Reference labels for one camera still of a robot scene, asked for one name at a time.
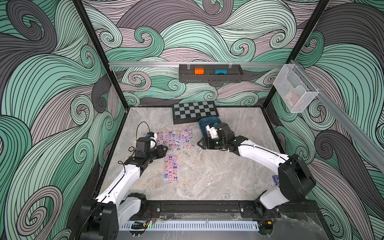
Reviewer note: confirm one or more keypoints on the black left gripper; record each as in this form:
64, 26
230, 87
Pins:
160, 153

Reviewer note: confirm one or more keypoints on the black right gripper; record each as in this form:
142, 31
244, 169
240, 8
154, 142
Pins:
205, 144

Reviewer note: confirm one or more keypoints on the lilac small sticker sheet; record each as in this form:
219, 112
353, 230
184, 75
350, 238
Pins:
175, 141

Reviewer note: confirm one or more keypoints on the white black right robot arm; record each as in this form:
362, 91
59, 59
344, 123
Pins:
295, 178

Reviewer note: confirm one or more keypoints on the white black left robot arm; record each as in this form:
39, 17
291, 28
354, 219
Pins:
102, 217

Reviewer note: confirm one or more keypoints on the teal plastic storage box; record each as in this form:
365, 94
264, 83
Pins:
206, 121

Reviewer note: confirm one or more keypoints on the black grey chessboard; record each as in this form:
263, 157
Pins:
194, 111

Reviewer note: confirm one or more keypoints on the orange block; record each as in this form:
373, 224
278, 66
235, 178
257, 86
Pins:
199, 71

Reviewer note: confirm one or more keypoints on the teal block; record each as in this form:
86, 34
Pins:
221, 72

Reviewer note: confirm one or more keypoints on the blue card pack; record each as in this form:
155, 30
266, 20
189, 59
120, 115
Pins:
276, 179

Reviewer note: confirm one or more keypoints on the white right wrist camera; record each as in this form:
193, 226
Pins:
211, 131

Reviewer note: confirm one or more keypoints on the black wall shelf tray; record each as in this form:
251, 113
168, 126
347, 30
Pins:
235, 74

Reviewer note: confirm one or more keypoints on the white slotted cable duct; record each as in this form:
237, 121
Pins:
247, 226

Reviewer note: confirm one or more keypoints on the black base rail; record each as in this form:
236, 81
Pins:
243, 209

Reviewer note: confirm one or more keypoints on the aluminium rail back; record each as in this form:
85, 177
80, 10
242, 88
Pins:
166, 64

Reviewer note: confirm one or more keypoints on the aluminium rail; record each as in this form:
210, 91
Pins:
362, 139
166, 64

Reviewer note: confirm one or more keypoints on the clear acrylic wall holder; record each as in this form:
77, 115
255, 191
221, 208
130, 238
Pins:
295, 88

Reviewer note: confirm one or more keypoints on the aluminium rail right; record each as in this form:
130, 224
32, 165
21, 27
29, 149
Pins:
362, 139

